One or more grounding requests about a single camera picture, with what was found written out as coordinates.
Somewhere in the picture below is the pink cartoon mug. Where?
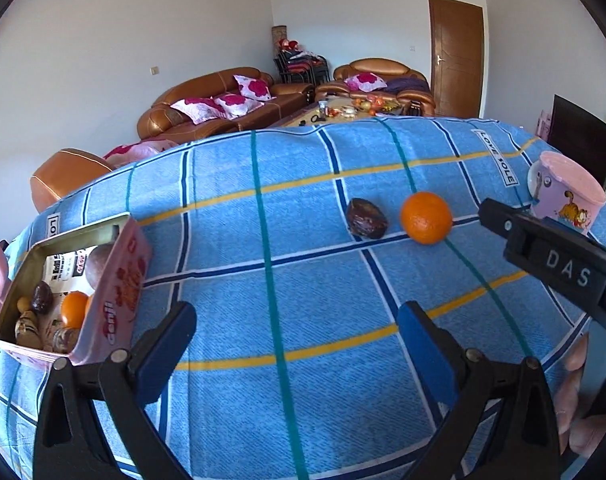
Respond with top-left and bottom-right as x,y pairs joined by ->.
527,151 -> 606,236

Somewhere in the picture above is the smooth dark passion fruit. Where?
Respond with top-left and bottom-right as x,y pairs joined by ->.
31,281 -> 54,315

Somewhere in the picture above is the black television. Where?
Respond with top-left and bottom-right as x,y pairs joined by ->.
545,94 -> 606,194

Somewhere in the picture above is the wooden coffee table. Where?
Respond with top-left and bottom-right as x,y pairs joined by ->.
273,97 -> 414,132

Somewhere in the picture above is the pink floral cloth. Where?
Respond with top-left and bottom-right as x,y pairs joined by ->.
103,141 -> 182,169

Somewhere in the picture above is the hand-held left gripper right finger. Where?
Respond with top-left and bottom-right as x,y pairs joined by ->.
397,301 -> 566,480

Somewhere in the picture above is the pile of table fruit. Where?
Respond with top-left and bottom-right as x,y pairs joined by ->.
353,96 -> 402,114

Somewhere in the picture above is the stack of dark chairs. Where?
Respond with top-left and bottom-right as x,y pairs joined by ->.
274,50 -> 332,86

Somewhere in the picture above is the person's right hand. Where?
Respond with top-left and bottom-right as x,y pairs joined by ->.
553,332 -> 606,461

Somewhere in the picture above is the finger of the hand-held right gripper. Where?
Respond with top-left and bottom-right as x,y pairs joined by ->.
478,198 -> 522,239

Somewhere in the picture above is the brown leather loveseat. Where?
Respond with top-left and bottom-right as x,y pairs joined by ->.
315,58 -> 436,117

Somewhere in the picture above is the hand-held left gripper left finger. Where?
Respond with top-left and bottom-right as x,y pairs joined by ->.
33,301 -> 198,480

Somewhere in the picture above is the blue plaid blanket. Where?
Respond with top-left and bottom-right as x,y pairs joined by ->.
0,116 -> 606,480

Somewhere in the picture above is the purple blanket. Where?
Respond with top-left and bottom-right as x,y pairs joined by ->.
383,77 -> 430,95

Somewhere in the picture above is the wrinkled dark passion fruit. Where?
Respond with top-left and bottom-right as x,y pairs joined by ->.
347,198 -> 389,240

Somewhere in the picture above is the pink floral pillow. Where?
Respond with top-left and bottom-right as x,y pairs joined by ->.
345,73 -> 388,94
213,93 -> 264,117
233,75 -> 275,101
170,97 -> 229,125

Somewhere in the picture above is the pinkish purple passion fruit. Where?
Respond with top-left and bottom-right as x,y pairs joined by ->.
85,245 -> 116,286

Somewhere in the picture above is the tall patterned vase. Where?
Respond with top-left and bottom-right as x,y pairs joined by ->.
271,26 -> 288,61

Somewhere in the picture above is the long brown leather sofa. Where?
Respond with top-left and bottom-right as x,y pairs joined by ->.
137,66 -> 316,142

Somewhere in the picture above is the newspaper sheet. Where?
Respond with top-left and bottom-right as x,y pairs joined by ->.
43,247 -> 100,295

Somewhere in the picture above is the brown wooden door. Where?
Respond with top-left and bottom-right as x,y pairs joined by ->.
428,0 -> 485,121

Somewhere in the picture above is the brown leather armchair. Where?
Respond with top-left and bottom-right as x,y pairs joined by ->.
30,148 -> 116,214

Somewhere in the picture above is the pink tin box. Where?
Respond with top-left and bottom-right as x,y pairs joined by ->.
0,212 -> 154,367

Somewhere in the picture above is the brown and white round item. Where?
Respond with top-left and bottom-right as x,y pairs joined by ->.
15,310 -> 40,346

